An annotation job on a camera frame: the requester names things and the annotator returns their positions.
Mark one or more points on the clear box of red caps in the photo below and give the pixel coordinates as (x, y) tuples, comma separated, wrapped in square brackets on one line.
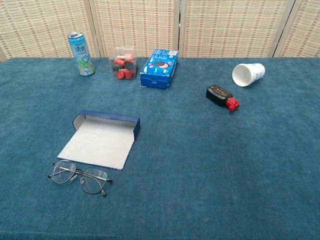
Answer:
[(123, 67)]

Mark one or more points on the woven bamboo screen panel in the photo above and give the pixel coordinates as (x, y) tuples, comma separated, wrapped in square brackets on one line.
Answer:
[(137, 25), (232, 25), (37, 25), (307, 30)]

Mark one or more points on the blue carpet table cover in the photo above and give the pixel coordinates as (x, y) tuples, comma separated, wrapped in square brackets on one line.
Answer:
[(200, 162)]

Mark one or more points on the white paper cup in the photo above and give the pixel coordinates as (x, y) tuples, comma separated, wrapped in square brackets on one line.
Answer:
[(241, 75)]

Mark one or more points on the blue grey glasses case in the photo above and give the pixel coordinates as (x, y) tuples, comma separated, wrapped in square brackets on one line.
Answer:
[(100, 140)]

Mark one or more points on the light blue drink can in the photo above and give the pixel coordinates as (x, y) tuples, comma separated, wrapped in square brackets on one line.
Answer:
[(82, 57)]

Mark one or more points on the black red small gadget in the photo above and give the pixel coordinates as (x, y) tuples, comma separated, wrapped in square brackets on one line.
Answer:
[(217, 93)]

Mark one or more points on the blue cookie box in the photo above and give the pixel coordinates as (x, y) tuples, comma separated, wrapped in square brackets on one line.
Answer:
[(157, 72)]

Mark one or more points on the wire-frame eyeglasses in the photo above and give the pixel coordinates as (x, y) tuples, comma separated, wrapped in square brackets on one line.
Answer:
[(62, 172)]

